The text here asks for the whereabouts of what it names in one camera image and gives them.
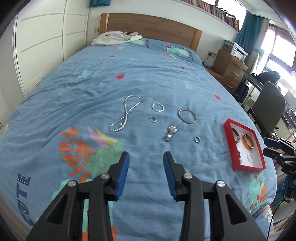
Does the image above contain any small silver watch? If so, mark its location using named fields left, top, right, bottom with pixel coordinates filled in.
left=165, top=126, right=177, bottom=142

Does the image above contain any black bag on desk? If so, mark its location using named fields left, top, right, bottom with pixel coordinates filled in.
left=251, top=71, right=280, bottom=85

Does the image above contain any right teal curtain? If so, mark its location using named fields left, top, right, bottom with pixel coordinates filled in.
left=235, top=11, right=268, bottom=55

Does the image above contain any right blue gloved hand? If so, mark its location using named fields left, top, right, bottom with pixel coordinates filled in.
left=282, top=175, right=295, bottom=203

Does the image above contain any red white jewelry box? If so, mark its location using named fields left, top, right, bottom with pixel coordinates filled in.
left=223, top=119, right=266, bottom=172

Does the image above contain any white wardrobe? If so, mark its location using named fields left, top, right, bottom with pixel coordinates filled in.
left=13, top=0, right=89, bottom=95

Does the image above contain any dark grey chair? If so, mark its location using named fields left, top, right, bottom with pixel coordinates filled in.
left=247, top=81, right=286, bottom=140

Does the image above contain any black cable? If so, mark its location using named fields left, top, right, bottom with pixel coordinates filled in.
left=265, top=196, right=289, bottom=241

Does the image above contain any wooden headboard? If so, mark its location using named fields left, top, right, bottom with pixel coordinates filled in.
left=98, top=13, right=202, bottom=51

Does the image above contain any twisted silver hoop earring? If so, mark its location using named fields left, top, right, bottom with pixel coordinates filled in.
left=247, top=153, right=253, bottom=163

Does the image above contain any blue patterned bedspread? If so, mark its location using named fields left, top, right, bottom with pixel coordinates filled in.
left=1, top=39, right=276, bottom=240

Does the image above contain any dark brown bangle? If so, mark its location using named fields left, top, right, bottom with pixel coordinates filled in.
left=232, top=128, right=240, bottom=144

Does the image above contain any wall power socket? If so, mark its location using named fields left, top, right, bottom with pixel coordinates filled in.
left=208, top=51, right=216, bottom=58

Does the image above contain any teal curtain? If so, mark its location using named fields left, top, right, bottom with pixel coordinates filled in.
left=89, top=0, right=110, bottom=8
left=235, top=11, right=268, bottom=55

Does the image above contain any thin silver bangle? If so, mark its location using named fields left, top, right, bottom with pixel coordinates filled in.
left=178, top=109, right=198, bottom=125

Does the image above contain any wooden drawer cabinet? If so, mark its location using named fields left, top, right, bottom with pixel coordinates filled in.
left=206, top=50, right=248, bottom=94

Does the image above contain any silver chain necklace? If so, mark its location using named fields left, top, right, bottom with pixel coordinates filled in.
left=108, top=94, right=145, bottom=133

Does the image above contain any row of books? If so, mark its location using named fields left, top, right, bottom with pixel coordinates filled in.
left=182, top=0, right=240, bottom=31

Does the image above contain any left teal curtain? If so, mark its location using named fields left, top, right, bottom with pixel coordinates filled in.
left=89, top=0, right=110, bottom=8

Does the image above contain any white clothing pile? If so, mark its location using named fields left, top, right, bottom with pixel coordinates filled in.
left=91, top=31, right=143, bottom=46

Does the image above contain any amber orange bangle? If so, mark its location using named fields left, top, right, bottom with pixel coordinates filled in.
left=242, top=134, right=254, bottom=150

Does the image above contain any white printer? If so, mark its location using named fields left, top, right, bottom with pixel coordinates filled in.
left=222, top=40, right=248, bottom=63

